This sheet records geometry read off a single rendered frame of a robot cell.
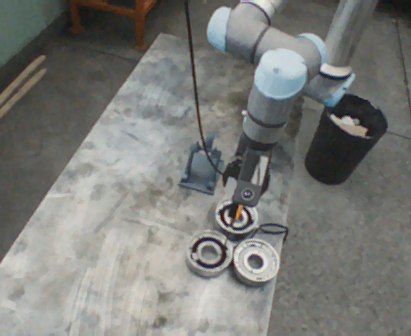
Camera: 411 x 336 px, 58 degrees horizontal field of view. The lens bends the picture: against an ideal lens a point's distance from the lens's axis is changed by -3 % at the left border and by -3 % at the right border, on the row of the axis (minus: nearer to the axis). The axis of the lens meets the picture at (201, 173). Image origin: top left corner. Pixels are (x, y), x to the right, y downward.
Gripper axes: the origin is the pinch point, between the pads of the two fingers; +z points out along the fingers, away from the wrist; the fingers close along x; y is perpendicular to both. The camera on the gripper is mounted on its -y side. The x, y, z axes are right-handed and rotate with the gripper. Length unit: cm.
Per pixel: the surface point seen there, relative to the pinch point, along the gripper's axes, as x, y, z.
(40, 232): 42.2, -15.4, 13.1
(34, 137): 116, 72, 93
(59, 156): 96, 65, 93
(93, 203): 34.2, -3.6, 13.1
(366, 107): -57, 126, 55
